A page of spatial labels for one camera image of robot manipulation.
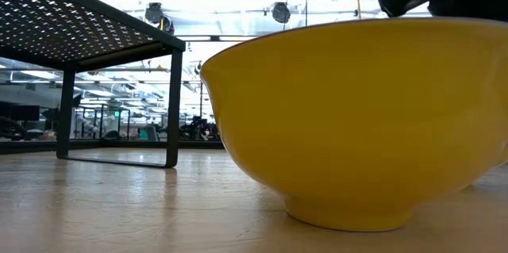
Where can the black frame robot cell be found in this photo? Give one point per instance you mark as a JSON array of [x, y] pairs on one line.
[[103, 122]]

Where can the black perforated metal shelf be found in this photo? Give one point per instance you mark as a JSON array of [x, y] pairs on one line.
[[174, 106]]

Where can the yellow floral patterned bowl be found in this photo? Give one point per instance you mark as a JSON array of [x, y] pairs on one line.
[[357, 126]]

